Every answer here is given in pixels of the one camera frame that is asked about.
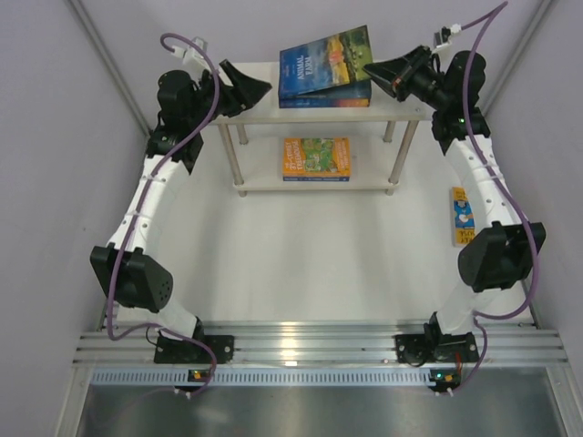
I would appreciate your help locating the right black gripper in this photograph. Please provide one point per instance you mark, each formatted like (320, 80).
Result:
(405, 75)

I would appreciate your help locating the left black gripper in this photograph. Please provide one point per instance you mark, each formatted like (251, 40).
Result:
(226, 96)

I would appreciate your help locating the Jane Eyre book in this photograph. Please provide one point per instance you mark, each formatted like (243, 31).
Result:
(358, 94)

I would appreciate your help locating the Animal Farm book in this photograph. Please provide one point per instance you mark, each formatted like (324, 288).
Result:
(329, 62)

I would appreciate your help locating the orange treehouse book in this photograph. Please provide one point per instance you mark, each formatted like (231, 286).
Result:
(316, 156)
(464, 228)

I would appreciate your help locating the blue 91-Storey Treehouse book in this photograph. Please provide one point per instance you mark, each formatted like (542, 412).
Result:
(315, 179)

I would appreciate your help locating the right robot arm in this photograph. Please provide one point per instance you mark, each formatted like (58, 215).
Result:
(505, 248)

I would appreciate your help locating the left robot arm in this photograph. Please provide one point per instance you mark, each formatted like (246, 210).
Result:
(126, 268)

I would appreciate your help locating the white two-tier shelf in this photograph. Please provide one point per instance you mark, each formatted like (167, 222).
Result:
(270, 148)

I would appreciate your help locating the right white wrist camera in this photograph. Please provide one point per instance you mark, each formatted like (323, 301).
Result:
(443, 37)

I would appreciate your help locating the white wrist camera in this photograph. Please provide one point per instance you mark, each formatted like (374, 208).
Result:
(193, 53)
(443, 37)

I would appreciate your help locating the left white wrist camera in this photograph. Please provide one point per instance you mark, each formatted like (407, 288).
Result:
(193, 53)

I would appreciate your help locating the perforated cable tray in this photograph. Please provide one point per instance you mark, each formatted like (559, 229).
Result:
(272, 377)

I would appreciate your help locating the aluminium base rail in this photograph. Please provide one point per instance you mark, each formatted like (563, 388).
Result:
(331, 343)

